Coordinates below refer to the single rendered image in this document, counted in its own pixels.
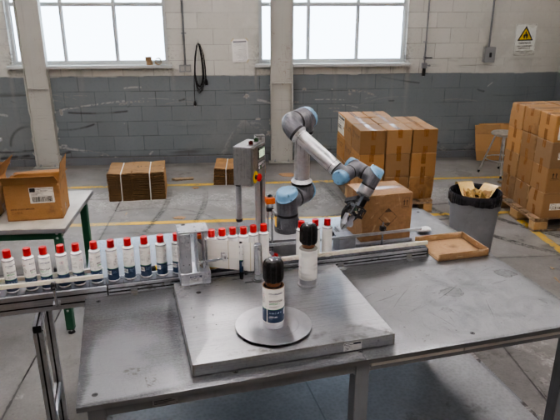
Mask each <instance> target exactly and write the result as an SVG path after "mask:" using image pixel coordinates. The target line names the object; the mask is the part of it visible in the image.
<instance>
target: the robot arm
mask: <svg viewBox="0 0 560 420"><path fill-rule="evenodd" d="M317 122H318V115H317V114H316V112H314V110H313V109H312V108H310V107H300V108H299V109H296V110H293V111H291V112H288V113H286V114H285V115H284V117H283V118H282V130H283V131H284V133H285V134H286V136H287V137H288V138H289V139H290V140H291V141H292V142H294V178H293V179H292V181H291V186H286V187H280V188H279V189H278V190H277V192H276V203H277V226H275V224H274V231H275V232H276V233H280V234H284V235H290V234H295V233H297V230H296V229H297V228H298V221H299V220H300V219H299V217H298V207H300V206H302V205H303V204H304V203H307V202H309V201H310V200H311V199H313V198H314V196H315V193H316V188H315V185H313V184H314V183H313V180H312V179H311V178H310V177H309V175H310V155H311V156H312V157H313V158H314V159H315V160H316V161H317V162H318V163H320V164H321V165H322V166H323V167H324V168H325V169H326V170H327V171H329V172H330V173H331V174H332V180H333V181H334V182H335V183H336V184H337V185H343V184H345V183H348V182H349V181H350V180H352V179H354V178H355V177H358V178H361V179H362V183H361V184H360V186H359V188H358V189H357V190H358V191H357V192H356V194H358V195H357V196H353V197H346V198H345V201H344V202H345V203H346V204H347V206H346V205H345V207H344V208H343V210H342V213H341V220H340V228H341V229H342V230H343V229H345V228H347V227H350V228H351V227H352V226H353V221H354V220H356V219H357V218H359V219H362V218H363V216H364V214H365V213H366V210H365V209H364V208H363V207H364V206H365V204H366V202H367V201H369V200H370V199H369V197H371V196H372V194H373V192H374V190H375V188H376V187H377V185H378V183H379V182H380V180H381V179H382V176H383V174H384V170H383V169H381V168H380V167H378V166H376V165H374V164H373V165H372V166H371V167H369V166H368V165H366V164H365V163H363V162H360V161H359V160H358V159H356V158H354V157H350V158H349V159H348V160H347V161H346V162H345V165H343V164H342V163H341V162H340V161H339V160H338V159H336V158H335V157H334V156H333V155H332V154H331V153H330V152H329V151H328V150H327V149H326V148H325V147H324V146H323V145H321V144H320V143H319V142H318V141H317V140H316V139H315V138H314V137H312V135H313V127H314V126H315V125H316V124H317ZM349 213H350V214H351V215H349ZM363 213H364V214H363ZM348 215H349V216H348ZM362 215H363V216H362ZM361 216H362V217H361Z"/></svg>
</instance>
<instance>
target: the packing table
mask: <svg viewBox="0 0 560 420"><path fill-rule="evenodd" d="M92 195H93V190H80V191H68V196H69V203H70V206H69V208H68V210H67V212H66V214H65V217H64V218H62V219H47V220H33V221H19V222H9V221H8V215H7V210H6V211H5V212H4V213H3V214H2V215H1V216H0V241H19V240H46V239H53V240H54V246H55V252H56V253H57V250H56V245H57V244H59V243H61V244H63V246H64V252H66V250H65V243H64V236H63V234H64V233H65V232H66V231H67V230H68V229H69V227H70V226H71V225H72V223H73V221H74V220H75V219H76V217H77V216H78V214H79V213H80V215H81V222H82V235H83V241H84V248H85V255H86V262H87V268H88V250H89V242H90V241H92V235H91V228H90V221H89V214H88V200H89V199H90V197H91V196H92ZM87 268H86V269H87ZM63 310H64V316H65V322H66V328H67V330H70V331H69V332H68V333H69V334H73V333H75V332H76V331H75V330H74V328H75V327H76V323H75V317H74V311H73V308H66V309H63Z"/></svg>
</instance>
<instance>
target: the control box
mask: <svg viewBox="0 0 560 420"><path fill-rule="evenodd" d="M249 141H254V140H253V139H246V140H244V141H242V142H240V143H239V144H237V145H235V146H233V176H234V185H239V186H248V187H252V186H253V185H254V184H256V183H257V182H258V180H257V179H255V175H258V174H259V173H261V174H262V179H263V178H264V177H265V166H264V167H263V168H261V169H260V170H258V163H259V162H260V161H262V160H263V159H264V158H265V156H264V157H262V158H260V159H258V148H260V147H261V146H262V145H264V144H265V142H264V141H262V140H259V142H254V143H253V146H248V142H249Z"/></svg>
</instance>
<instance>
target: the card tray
mask: <svg viewBox="0 0 560 420"><path fill-rule="evenodd" d="M415 241H428V243H427V245H425V246H426V247H427V248H428V254H429V255H430V256H432V257H433V258H435V259H436V260H437V261H438V262H442V261H449V260H456V259H463V258H475V257H481V256H488V252H489V248H488V247H485V246H484V245H482V244H481V243H480V242H478V241H477V240H475V239H474V238H472V237H470V236H468V235H467V234H466V233H465V232H449V233H441V234H433V235H426V236H419V237H415Z"/></svg>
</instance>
